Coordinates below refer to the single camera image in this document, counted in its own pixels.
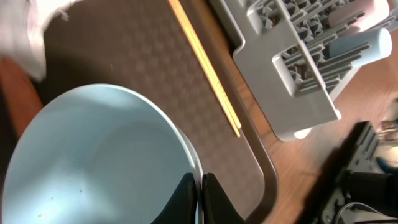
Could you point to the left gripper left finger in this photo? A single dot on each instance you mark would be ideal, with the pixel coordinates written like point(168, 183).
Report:
point(182, 205)

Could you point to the pink cup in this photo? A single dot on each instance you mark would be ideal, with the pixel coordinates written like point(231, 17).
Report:
point(370, 13)

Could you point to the brown serving tray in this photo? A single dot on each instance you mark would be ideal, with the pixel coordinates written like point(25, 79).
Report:
point(141, 45)

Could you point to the orange carrot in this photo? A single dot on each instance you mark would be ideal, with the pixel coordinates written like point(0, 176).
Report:
point(22, 100)

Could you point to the light blue rice bowl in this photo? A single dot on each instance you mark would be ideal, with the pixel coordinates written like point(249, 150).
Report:
point(98, 153)

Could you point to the crumpled white napkin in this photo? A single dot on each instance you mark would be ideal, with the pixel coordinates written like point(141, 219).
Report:
point(23, 23)

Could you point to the grey dishwasher rack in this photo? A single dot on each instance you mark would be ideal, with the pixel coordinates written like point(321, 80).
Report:
point(293, 62)

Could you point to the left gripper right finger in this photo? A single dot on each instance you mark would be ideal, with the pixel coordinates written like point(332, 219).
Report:
point(217, 207)

